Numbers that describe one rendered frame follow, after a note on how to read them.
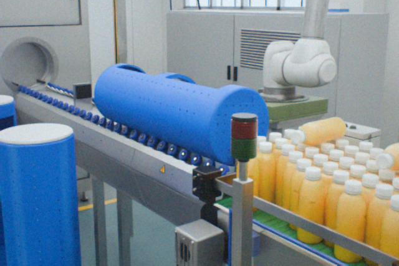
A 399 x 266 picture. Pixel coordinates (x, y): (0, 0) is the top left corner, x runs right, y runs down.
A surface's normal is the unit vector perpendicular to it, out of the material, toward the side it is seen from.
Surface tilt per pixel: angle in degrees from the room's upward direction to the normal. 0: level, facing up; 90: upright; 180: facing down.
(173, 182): 71
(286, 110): 90
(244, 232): 90
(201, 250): 90
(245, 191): 90
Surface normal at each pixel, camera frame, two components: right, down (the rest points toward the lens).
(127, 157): -0.75, -0.20
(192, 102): -0.64, -0.47
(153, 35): 0.57, 0.18
